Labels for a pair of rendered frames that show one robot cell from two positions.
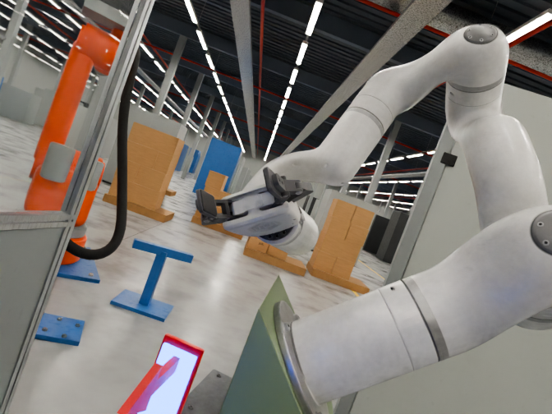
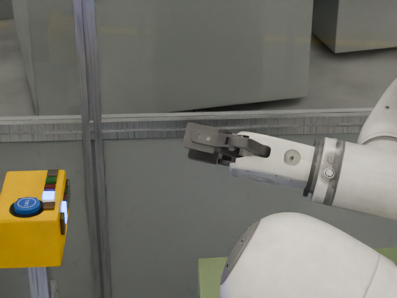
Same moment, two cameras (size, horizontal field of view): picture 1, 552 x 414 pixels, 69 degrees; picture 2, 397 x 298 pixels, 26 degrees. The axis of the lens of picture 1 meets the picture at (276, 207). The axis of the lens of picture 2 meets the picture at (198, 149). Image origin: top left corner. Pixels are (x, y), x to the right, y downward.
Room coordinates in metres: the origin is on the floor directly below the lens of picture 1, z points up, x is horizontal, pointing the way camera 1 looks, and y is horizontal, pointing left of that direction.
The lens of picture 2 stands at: (0.31, -0.91, 1.78)
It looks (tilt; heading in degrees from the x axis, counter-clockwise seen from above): 28 degrees down; 79
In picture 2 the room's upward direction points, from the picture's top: straight up
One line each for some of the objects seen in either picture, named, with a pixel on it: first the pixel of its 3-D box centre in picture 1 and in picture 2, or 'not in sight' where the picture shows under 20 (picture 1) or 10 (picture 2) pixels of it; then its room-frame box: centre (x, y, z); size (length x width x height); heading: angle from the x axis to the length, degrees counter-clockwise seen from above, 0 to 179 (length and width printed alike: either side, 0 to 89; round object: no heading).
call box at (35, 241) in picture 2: not in sight; (33, 220); (0.28, 0.31, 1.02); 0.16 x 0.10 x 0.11; 82
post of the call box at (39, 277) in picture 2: not in sight; (38, 270); (0.28, 0.31, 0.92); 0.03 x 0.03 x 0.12; 82
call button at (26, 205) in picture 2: not in sight; (26, 206); (0.27, 0.27, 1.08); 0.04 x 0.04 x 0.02
